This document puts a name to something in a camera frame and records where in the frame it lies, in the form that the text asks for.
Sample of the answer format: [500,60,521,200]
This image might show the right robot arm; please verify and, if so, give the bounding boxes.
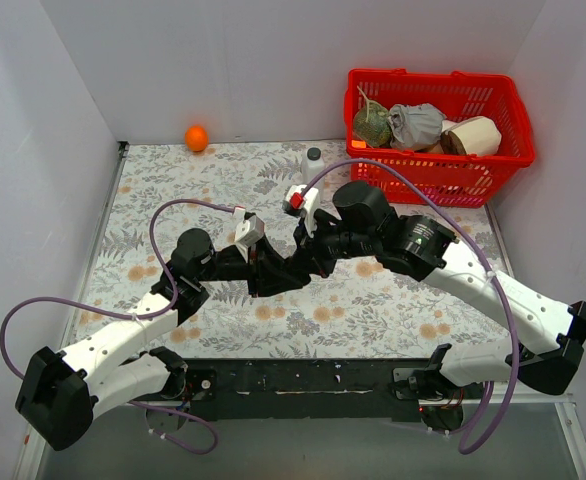
[283,181,586,398]

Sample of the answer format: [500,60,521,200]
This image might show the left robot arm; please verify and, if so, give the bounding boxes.
[15,221,317,451]

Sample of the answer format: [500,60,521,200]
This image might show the floral patterned table mat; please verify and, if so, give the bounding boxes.
[66,142,506,358]

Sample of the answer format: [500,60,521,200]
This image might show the white bottle black cap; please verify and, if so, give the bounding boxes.
[301,147,326,184]

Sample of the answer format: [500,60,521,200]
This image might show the green netted melon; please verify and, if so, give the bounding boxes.
[352,87,392,148]

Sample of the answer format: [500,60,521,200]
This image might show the red plastic shopping basket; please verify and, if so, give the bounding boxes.
[343,68,536,208]

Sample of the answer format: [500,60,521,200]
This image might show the grey crumpled cloth bag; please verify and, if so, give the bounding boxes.
[388,103,446,151]

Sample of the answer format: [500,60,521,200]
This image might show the orange fruit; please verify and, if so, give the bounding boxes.
[184,125,209,153]

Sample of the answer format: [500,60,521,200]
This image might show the beige paper roll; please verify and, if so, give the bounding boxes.
[422,116,502,156]

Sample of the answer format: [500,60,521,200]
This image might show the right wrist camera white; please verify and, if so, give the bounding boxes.
[282,184,320,238]

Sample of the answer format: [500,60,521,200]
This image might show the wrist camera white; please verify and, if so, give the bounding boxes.
[282,184,320,238]
[233,206,264,262]

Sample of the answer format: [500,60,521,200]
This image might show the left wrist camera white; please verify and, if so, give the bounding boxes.
[233,206,264,262]

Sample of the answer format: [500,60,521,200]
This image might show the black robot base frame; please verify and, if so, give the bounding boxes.
[142,357,479,431]

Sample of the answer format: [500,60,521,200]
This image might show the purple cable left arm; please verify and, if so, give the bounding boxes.
[0,199,219,455]

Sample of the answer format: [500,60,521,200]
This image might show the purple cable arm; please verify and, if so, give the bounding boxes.
[0,199,219,455]
[302,158,519,455]

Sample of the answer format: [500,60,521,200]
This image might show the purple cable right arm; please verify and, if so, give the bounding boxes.
[302,158,519,455]

